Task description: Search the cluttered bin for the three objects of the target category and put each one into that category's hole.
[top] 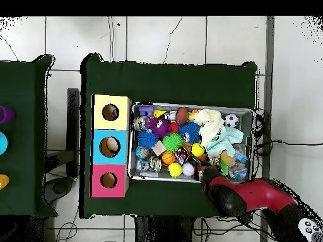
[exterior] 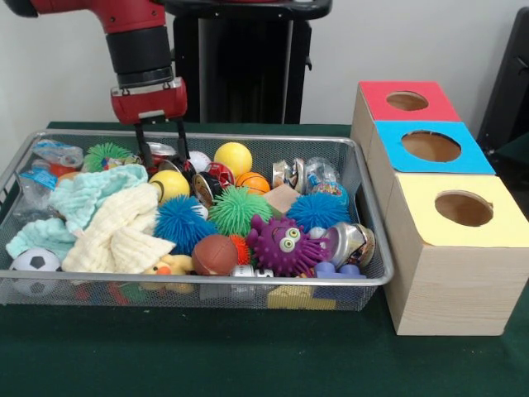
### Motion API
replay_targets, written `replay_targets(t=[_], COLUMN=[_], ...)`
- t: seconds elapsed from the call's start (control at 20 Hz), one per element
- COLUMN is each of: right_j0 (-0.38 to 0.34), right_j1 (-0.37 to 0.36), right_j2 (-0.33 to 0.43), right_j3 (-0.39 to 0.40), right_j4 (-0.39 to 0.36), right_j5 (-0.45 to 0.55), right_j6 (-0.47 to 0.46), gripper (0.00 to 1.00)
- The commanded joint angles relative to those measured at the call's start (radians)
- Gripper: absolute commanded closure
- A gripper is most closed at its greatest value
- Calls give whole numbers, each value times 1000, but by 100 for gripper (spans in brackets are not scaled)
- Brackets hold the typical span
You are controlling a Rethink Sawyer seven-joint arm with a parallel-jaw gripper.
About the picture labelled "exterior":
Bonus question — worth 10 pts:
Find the dark green table cloth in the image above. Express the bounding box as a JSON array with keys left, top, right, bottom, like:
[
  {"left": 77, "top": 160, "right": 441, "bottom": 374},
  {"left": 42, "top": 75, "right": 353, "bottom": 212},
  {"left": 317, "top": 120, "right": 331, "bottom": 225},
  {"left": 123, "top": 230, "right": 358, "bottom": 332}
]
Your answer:
[{"left": 0, "top": 120, "right": 529, "bottom": 397}]

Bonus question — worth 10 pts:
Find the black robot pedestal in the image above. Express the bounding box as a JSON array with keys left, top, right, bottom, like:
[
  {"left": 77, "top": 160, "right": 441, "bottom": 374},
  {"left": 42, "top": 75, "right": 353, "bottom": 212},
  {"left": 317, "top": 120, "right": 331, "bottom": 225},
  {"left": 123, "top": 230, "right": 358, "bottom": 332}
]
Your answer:
[{"left": 164, "top": 0, "right": 334, "bottom": 124}]

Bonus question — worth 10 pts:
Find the blue spiky rubber ball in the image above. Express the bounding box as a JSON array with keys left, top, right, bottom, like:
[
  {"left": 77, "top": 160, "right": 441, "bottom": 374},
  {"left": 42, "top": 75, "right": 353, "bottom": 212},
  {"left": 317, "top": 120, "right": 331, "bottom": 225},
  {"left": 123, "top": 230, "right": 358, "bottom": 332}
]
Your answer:
[
  {"left": 155, "top": 194, "right": 219, "bottom": 256},
  {"left": 285, "top": 192, "right": 351, "bottom": 233}
]

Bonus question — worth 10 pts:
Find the plain yellow ball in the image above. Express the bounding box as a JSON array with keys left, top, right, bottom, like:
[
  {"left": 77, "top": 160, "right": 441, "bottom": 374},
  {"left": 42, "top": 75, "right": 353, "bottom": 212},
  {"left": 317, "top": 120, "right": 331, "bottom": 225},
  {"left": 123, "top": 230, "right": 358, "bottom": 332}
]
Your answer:
[{"left": 213, "top": 142, "right": 253, "bottom": 177}]

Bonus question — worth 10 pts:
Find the green spiky rubber ball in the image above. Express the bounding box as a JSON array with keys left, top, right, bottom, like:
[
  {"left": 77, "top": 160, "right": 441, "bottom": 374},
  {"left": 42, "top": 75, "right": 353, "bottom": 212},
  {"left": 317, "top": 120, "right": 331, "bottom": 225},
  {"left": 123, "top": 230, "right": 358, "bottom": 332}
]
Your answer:
[{"left": 208, "top": 185, "right": 274, "bottom": 239}]

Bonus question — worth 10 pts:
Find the mint green cloth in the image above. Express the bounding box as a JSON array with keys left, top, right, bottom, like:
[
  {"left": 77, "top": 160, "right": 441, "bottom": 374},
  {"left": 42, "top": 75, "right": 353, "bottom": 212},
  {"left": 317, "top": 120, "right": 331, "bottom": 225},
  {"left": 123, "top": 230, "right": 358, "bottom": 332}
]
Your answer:
[{"left": 6, "top": 163, "right": 150, "bottom": 260}]

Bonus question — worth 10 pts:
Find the wooden box with three holes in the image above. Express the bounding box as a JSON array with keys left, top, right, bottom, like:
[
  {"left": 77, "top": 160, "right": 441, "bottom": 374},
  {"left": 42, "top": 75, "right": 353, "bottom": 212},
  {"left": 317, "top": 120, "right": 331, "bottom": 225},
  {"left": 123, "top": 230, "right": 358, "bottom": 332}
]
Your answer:
[{"left": 350, "top": 80, "right": 529, "bottom": 337}]

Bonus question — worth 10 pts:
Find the black and white soccer ball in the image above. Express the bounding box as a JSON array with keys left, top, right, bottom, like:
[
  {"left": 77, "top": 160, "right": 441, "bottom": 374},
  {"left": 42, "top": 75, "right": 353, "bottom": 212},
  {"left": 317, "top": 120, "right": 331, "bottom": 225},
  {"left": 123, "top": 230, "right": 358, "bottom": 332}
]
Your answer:
[{"left": 8, "top": 247, "right": 63, "bottom": 297}]

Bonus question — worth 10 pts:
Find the dark green side-table cloth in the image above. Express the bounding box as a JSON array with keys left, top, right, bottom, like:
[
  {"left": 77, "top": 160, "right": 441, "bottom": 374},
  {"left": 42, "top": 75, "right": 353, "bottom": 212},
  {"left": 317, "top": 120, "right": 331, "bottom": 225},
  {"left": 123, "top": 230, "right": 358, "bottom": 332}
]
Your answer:
[{"left": 495, "top": 136, "right": 529, "bottom": 175}]

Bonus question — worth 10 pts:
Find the black stand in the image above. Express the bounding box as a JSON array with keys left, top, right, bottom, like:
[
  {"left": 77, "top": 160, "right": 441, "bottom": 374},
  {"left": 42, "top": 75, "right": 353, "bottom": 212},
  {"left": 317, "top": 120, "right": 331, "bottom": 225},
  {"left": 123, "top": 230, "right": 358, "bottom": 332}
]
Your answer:
[{"left": 477, "top": 6, "right": 529, "bottom": 156}]

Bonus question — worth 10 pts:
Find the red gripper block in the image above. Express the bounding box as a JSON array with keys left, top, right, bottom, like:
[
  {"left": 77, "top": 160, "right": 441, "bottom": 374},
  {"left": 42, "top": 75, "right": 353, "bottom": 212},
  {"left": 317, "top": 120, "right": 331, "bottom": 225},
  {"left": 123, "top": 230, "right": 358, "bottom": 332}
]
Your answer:
[{"left": 110, "top": 77, "right": 192, "bottom": 175}]

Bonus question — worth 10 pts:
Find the shallow mesh bin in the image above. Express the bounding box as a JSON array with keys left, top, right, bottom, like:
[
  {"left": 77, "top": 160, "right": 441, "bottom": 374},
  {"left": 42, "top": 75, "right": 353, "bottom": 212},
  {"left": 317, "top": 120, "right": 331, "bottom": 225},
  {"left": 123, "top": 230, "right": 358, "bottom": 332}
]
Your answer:
[{"left": 0, "top": 128, "right": 396, "bottom": 312}]

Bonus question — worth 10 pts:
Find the purple spiky monster toy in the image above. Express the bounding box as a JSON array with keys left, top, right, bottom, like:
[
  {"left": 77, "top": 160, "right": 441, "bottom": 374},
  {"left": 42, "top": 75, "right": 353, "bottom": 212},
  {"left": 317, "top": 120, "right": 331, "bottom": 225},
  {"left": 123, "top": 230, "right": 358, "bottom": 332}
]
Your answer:
[{"left": 247, "top": 214, "right": 331, "bottom": 278}]

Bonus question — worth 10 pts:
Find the brown toy football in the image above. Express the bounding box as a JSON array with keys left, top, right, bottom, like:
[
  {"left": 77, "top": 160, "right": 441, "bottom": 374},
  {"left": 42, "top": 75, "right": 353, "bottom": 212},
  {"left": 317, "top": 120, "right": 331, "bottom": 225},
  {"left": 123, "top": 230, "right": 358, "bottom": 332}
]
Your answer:
[{"left": 190, "top": 234, "right": 240, "bottom": 277}]

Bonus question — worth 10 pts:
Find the cream waffle cloth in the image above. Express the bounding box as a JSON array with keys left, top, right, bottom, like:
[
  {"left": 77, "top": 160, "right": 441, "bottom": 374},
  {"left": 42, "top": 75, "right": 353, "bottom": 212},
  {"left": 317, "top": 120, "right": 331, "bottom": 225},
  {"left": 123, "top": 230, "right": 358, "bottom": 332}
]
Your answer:
[{"left": 61, "top": 184, "right": 178, "bottom": 275}]

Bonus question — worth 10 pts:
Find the yellow smiley ball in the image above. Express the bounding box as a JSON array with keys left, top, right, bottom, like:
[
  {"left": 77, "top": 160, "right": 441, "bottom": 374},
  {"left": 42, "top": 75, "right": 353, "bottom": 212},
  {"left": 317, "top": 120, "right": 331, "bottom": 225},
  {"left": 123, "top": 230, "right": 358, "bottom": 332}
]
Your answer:
[{"left": 147, "top": 169, "right": 192, "bottom": 203}]

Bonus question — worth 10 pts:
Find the crushed red soda can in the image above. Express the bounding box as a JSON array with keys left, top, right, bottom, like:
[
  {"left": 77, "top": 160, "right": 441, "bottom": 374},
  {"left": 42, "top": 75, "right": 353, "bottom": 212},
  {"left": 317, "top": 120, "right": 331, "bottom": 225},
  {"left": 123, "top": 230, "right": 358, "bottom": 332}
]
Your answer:
[{"left": 144, "top": 142, "right": 179, "bottom": 167}]

